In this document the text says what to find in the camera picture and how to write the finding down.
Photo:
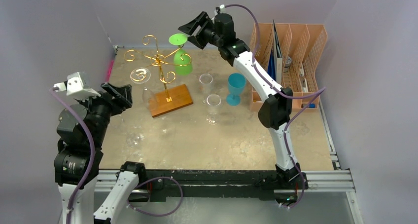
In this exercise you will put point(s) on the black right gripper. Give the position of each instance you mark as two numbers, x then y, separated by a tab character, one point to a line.
203	30

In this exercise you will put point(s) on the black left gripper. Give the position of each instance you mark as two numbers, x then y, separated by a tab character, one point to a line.
122	92

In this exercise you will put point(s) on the clear flute wine glass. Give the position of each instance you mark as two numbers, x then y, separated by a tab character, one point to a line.
141	76

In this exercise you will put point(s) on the green plastic goblet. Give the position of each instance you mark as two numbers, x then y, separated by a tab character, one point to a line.
181	60

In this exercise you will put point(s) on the clear glass back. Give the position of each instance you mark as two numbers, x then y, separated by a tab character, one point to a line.
206	81

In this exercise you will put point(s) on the clear glass near left arm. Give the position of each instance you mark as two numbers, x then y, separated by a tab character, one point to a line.
134	140

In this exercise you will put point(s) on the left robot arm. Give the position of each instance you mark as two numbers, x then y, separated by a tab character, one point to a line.
82	129

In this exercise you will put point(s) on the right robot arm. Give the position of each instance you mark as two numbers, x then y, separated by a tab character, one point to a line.
275	111

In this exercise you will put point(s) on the gold wine glass rack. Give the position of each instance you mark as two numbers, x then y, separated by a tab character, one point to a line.
170	99

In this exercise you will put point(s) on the blue plastic goblet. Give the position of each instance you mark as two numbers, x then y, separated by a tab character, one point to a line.
236	85

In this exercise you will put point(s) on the blue folder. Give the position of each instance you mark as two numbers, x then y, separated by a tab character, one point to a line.
272	65

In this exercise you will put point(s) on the grey white folder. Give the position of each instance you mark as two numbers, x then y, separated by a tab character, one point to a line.
278	55

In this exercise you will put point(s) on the peach file organizer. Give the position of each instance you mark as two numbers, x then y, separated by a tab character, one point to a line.
301	46

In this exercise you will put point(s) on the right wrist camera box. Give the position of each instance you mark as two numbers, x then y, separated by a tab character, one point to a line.
219	10

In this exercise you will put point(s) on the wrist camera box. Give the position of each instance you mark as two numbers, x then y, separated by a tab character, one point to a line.
219	10
76	86

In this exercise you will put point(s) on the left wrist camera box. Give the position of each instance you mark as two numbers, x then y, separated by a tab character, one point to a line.
76	86

